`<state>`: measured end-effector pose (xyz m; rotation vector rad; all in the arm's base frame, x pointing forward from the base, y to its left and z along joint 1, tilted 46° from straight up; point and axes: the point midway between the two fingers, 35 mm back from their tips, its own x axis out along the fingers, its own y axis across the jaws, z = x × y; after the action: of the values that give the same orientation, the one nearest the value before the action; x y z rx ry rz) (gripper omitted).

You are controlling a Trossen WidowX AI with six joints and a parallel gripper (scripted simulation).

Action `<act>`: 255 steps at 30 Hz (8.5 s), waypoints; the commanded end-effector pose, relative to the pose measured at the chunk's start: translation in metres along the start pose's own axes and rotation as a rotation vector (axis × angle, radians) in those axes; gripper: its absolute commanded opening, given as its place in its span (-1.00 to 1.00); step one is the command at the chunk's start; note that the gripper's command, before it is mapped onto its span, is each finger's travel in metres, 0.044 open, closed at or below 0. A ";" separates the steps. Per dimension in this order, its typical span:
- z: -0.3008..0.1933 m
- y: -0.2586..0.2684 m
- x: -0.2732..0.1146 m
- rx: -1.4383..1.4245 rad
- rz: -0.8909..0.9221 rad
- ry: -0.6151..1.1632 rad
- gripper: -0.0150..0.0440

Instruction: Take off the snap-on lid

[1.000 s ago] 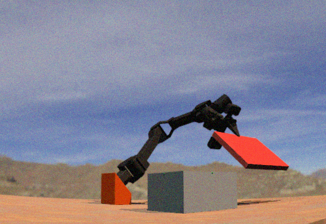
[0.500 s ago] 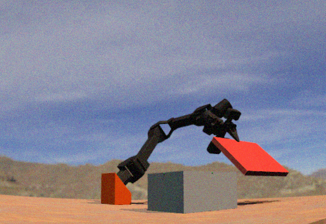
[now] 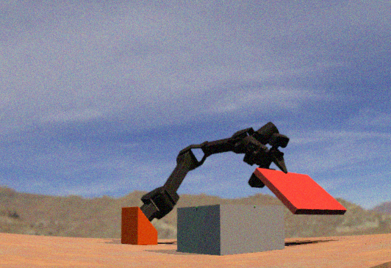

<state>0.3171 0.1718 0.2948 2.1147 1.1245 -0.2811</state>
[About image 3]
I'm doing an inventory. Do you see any red lid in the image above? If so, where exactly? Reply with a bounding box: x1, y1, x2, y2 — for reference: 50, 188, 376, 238
254, 167, 346, 215

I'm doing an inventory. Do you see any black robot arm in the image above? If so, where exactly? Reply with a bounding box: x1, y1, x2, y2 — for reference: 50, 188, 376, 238
140, 122, 279, 222

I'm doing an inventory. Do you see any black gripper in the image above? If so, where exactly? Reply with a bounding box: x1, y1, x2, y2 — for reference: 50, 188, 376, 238
248, 133, 290, 188

